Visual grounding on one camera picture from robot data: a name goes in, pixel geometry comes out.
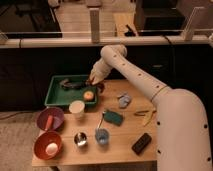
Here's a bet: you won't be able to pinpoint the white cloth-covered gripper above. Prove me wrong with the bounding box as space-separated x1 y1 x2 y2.
89 59 112 85

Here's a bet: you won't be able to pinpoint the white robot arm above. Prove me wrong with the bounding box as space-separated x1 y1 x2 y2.
90 45 213 171

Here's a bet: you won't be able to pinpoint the green plastic tray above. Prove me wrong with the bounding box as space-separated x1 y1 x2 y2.
44 75 98 108

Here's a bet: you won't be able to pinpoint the orange apple fruit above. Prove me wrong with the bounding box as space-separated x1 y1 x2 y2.
83 91 94 101

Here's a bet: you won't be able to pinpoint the dark eggplant toy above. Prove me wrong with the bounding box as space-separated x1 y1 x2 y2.
59 79 85 90

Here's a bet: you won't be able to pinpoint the white paper cup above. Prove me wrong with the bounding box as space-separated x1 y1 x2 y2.
69 100 85 119

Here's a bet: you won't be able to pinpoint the green sponge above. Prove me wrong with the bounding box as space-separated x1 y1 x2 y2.
103 110 123 126

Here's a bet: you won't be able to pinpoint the yellow green pliers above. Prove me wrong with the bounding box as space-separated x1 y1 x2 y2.
134 109 156 126

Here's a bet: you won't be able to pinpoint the blue plastic cup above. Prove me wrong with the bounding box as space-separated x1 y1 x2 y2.
95 129 109 145

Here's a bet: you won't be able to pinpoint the purple bowl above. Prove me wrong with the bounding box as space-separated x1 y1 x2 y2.
36 107 64 131

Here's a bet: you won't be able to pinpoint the orange carrot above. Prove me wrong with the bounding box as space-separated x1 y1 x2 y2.
45 115 53 131

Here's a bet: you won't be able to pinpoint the small metal cup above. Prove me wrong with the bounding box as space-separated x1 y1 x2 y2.
74 132 87 147

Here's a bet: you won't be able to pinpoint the black rectangular block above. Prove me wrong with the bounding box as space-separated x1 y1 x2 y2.
132 133 152 155

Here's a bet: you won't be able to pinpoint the red bowl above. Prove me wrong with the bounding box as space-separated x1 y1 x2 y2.
34 131 62 160

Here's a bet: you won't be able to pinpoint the white egg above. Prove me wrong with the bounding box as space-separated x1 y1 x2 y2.
46 143 58 155

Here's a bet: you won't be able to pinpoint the white vertical post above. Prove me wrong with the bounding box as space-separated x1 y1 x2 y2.
89 8 100 43

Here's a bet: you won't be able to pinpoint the white horizontal rail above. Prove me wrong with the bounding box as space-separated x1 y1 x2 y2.
0 35 210 49

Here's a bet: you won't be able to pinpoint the white slanted post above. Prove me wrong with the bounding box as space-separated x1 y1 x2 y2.
182 6 205 41

